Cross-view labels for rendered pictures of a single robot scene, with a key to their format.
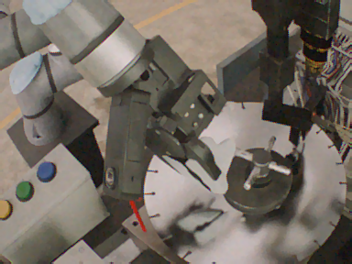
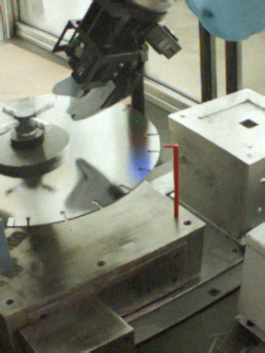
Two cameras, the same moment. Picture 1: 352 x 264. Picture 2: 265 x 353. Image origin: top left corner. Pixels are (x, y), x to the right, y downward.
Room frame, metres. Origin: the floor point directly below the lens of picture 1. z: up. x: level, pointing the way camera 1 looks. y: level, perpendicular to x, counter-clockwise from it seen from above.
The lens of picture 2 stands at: (0.98, 0.09, 1.35)
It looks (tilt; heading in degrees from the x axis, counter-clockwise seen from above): 32 degrees down; 186
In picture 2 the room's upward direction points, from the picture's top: 3 degrees counter-clockwise
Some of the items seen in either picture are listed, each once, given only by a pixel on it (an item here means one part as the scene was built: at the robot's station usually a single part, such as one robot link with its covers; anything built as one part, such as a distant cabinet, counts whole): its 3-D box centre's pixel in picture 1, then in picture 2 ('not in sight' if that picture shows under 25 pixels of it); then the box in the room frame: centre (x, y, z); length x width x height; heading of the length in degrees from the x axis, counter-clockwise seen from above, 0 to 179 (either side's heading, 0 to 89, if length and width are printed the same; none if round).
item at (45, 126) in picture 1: (40, 113); not in sight; (0.71, 0.36, 0.80); 0.15 x 0.15 x 0.10
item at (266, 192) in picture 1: (259, 175); (27, 140); (0.29, -0.11, 0.96); 0.11 x 0.11 x 0.03
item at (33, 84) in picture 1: (31, 81); not in sight; (0.71, 0.36, 0.91); 0.13 x 0.12 x 0.14; 109
